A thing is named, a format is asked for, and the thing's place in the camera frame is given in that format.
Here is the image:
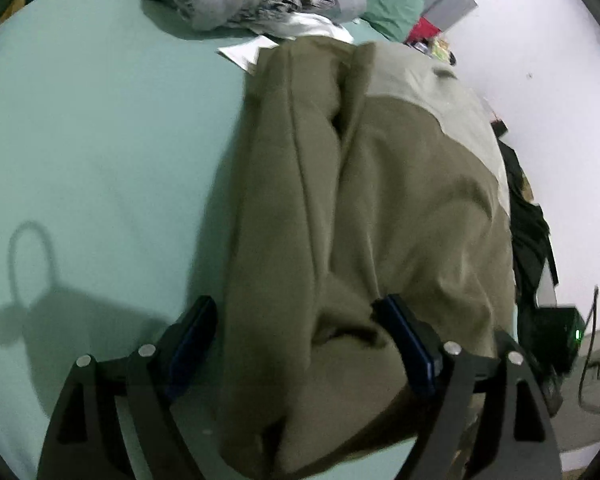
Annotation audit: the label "olive green jacket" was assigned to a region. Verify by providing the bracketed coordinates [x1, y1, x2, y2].
[220, 37, 515, 479]

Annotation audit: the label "black clothes pile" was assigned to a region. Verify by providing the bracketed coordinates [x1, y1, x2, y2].
[491, 119, 564, 416]

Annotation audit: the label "teal bed sheet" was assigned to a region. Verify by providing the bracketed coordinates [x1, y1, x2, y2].
[0, 0, 247, 479]

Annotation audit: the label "items on nightstand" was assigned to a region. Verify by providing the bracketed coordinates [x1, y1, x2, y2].
[411, 37, 457, 66]

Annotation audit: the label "red pillow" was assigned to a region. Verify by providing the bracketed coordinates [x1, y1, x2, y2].
[405, 16, 441, 44]

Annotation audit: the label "green pillow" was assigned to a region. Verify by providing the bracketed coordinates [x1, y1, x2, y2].
[312, 0, 432, 44]

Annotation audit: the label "white garment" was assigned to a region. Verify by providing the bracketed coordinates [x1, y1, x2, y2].
[249, 12, 356, 45]

